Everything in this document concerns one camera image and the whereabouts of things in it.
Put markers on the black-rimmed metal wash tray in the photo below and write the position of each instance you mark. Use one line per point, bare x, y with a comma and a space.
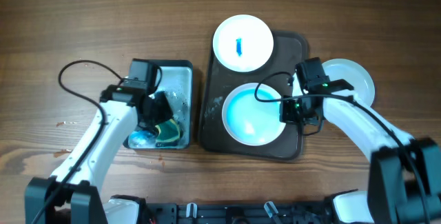
175, 78

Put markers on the white plate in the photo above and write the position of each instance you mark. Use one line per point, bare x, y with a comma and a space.
251, 115
243, 43
354, 74

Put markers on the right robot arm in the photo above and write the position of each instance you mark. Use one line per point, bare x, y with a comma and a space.
404, 173

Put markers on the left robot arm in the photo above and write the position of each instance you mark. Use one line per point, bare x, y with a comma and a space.
71, 193

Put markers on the white plate top, blue stain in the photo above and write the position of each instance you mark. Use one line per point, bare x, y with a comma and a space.
243, 43

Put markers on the green and yellow sponge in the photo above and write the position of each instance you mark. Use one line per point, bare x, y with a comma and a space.
169, 133

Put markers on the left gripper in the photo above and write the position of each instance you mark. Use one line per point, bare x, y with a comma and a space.
166, 111

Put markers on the dark brown serving tray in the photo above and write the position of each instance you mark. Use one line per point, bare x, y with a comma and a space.
290, 48

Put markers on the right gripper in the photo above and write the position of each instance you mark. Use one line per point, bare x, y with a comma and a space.
286, 115

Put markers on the white plate front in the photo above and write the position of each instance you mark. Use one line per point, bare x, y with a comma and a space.
354, 74

